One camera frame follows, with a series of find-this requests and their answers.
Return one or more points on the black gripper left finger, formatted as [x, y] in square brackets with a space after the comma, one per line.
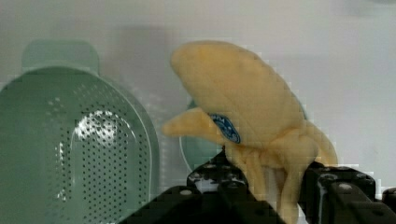
[216, 193]

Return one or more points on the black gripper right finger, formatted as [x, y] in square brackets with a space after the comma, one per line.
[343, 195]

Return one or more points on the green perforated colander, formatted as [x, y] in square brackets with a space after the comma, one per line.
[75, 147]

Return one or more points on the peeled toy banana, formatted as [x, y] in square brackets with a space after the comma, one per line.
[219, 76]

